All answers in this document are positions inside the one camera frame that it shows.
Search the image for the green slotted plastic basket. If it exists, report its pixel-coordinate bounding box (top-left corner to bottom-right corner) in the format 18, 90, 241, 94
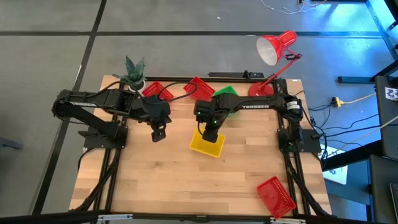
213, 85, 239, 118

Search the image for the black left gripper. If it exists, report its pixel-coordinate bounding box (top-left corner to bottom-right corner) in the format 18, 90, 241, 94
146, 102, 172, 142

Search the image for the black side desk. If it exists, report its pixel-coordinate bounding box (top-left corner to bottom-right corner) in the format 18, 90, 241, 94
374, 76, 398, 161

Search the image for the black floor cable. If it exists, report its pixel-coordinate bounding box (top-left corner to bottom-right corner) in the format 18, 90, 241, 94
322, 124, 382, 139
320, 113, 379, 131

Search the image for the white printed paper sheet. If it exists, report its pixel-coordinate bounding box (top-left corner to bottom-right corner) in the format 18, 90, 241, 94
323, 146, 348, 185

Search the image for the black white marker tag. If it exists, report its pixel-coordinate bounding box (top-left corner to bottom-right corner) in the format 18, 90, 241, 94
384, 86, 398, 101

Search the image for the silver frame bracket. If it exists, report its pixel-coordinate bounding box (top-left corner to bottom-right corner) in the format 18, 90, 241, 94
98, 213, 134, 222
269, 217, 307, 224

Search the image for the white plant pot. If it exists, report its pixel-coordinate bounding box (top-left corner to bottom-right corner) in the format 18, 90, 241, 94
127, 80, 147, 95

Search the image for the red desk lamp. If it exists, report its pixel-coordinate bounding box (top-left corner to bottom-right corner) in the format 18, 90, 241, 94
248, 30, 302, 97

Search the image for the white floor cable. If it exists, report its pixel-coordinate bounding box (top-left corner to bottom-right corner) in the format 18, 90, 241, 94
259, 0, 327, 16

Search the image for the grey floor cable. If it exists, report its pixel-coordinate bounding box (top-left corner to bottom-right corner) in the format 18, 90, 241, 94
325, 115, 398, 158

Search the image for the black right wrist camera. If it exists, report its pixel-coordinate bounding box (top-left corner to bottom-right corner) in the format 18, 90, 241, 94
193, 101, 213, 118

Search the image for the grey floor object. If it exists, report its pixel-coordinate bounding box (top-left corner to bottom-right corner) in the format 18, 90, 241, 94
0, 136, 24, 151

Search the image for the black flat bar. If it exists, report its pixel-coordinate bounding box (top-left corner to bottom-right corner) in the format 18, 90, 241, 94
208, 71, 265, 79

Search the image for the black aluminium table frame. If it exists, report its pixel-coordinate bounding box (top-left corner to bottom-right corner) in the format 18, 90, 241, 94
70, 76, 333, 224

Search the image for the black cable bundle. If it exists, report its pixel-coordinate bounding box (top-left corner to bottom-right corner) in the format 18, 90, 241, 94
74, 148, 121, 212
285, 155, 330, 217

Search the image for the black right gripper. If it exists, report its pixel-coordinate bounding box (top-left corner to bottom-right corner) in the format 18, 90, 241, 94
203, 107, 227, 144

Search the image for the green artificial plant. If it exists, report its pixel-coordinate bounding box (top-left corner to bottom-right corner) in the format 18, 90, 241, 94
112, 55, 146, 86

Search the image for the red slotted plastic basket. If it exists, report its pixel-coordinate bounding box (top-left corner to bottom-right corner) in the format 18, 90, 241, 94
142, 80, 174, 101
183, 77, 216, 101
256, 175, 297, 220

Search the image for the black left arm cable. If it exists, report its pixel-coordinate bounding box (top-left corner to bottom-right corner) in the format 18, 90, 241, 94
136, 81, 198, 103

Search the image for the black stand leg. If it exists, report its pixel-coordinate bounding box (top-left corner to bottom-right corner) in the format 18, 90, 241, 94
337, 60, 398, 84

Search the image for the yellow extension cord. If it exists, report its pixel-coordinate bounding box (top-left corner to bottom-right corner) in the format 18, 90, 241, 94
331, 92, 377, 108

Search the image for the black diagonal beam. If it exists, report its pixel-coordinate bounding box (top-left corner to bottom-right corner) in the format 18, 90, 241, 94
322, 139, 383, 171

